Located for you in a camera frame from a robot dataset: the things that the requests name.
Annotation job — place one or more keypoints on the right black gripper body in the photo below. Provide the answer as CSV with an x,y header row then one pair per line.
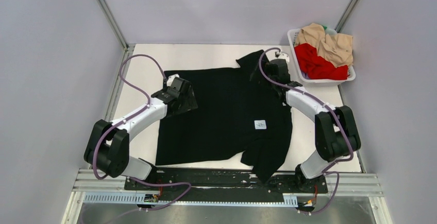
x,y
267,72

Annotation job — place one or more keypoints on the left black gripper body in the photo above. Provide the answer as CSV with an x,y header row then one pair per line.
x,y
186,104

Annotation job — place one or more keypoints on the black t shirt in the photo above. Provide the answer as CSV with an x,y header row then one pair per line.
x,y
234,115

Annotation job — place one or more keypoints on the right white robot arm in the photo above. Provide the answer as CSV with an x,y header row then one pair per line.
x,y
336,133

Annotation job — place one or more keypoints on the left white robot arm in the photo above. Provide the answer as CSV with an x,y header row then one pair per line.
x,y
108,146

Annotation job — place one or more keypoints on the red t shirt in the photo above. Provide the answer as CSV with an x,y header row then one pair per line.
x,y
316,67

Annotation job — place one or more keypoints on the white laundry basket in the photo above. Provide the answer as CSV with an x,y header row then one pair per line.
x,y
302,77

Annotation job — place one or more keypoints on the beige t shirt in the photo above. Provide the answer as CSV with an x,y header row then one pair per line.
x,y
336,49

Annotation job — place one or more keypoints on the green garment in basket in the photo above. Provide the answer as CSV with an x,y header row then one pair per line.
x,y
329,31

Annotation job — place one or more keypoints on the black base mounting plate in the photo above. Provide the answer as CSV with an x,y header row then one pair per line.
x,y
223,184

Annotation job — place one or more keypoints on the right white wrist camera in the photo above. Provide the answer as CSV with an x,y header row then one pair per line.
x,y
282,56

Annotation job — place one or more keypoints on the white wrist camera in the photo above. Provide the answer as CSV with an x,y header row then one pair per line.
x,y
171,78
282,56

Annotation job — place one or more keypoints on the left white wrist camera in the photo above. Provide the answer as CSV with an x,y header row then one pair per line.
x,y
171,78

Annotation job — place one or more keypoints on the left aluminium corner post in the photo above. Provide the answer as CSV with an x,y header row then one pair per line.
x,y
113,24

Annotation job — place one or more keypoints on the aluminium corner post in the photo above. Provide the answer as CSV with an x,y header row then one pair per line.
x,y
113,24
346,14

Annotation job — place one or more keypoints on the right aluminium corner post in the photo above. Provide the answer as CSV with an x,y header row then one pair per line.
x,y
346,14

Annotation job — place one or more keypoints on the white slotted cable duct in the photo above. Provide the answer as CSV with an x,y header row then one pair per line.
x,y
144,200

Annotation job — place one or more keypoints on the aluminium front frame rail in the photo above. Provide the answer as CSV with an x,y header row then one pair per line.
x,y
350,184

